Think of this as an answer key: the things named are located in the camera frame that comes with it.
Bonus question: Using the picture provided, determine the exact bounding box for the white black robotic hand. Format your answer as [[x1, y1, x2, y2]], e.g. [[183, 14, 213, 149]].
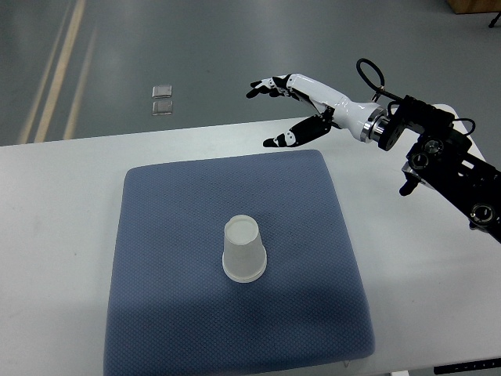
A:
[[247, 74, 387, 147]]

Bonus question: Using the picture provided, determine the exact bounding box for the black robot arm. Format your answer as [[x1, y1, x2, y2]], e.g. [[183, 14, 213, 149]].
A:
[[377, 96, 500, 240]]

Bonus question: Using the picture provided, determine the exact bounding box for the brown wooden box corner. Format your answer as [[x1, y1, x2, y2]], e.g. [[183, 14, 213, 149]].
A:
[[446, 0, 501, 14]]

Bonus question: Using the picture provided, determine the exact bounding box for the black tripod leg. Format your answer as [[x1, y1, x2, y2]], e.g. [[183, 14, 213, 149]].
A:
[[488, 13, 501, 28]]

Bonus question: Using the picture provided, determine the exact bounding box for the white paper cup on mat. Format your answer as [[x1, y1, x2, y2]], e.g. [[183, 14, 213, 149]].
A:
[[222, 215, 267, 284]]

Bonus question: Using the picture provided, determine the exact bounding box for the blue quilted cushion mat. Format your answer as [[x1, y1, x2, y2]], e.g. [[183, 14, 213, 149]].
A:
[[103, 150, 375, 375]]

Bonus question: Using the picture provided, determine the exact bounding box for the upper metal floor plate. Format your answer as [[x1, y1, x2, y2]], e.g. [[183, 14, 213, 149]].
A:
[[152, 84, 172, 98]]

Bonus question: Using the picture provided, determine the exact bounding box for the black table control panel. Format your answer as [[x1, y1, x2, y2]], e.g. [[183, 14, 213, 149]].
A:
[[433, 358, 500, 375]]

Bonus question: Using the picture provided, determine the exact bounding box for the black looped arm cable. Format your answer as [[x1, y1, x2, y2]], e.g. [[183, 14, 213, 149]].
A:
[[355, 58, 408, 103]]

